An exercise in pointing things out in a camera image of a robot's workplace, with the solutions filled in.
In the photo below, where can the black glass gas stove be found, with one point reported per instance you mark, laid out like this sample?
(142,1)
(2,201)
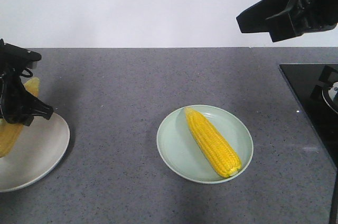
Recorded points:
(302,78)

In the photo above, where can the yellow corn cob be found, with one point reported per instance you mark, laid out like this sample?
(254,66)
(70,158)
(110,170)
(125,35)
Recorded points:
(219,153)
(11,132)

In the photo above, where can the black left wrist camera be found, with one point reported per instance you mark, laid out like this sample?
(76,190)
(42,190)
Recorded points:
(17,57)

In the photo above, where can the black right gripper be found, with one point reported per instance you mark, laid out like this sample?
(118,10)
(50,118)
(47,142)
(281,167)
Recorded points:
(287,19)

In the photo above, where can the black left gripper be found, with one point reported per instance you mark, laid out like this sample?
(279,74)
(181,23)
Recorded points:
(18,106)

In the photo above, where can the black stove burner grate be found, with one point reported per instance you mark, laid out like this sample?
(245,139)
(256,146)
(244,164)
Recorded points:
(327,92)

